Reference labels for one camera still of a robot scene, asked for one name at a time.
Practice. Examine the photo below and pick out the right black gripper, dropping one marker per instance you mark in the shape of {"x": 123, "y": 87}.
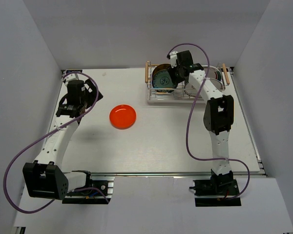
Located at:
{"x": 172, "y": 71}

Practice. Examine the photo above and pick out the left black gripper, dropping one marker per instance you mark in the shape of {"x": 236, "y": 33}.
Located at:
{"x": 93, "y": 95}

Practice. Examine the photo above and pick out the yellow patterned plate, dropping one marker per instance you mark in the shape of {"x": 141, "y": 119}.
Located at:
{"x": 160, "y": 68}

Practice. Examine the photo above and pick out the blue patterned plate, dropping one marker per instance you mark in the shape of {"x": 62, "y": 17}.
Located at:
{"x": 162, "y": 82}

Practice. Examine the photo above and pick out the orange plate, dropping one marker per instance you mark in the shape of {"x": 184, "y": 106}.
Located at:
{"x": 122, "y": 116}

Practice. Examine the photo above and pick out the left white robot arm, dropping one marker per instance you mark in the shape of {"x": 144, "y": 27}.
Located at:
{"x": 44, "y": 177}

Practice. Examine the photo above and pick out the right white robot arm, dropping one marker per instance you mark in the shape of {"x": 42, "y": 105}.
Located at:
{"x": 218, "y": 115}

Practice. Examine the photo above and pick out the white plate red lettering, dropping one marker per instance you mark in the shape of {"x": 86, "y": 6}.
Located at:
{"x": 189, "y": 90}

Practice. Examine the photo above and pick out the black label sticker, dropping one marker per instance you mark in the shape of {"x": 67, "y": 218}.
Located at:
{"x": 73, "y": 71}

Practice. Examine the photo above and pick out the white plate green rim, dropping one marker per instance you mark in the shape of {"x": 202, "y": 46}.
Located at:
{"x": 217, "y": 80}

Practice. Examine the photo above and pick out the metal wire dish rack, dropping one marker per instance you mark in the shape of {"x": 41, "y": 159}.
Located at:
{"x": 177, "y": 96}

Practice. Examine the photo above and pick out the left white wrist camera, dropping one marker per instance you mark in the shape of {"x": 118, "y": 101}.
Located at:
{"x": 66, "y": 78}

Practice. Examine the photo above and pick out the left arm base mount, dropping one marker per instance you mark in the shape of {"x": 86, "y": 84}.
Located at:
{"x": 86, "y": 189}

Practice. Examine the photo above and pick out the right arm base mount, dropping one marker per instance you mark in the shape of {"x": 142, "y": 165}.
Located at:
{"x": 218, "y": 191}

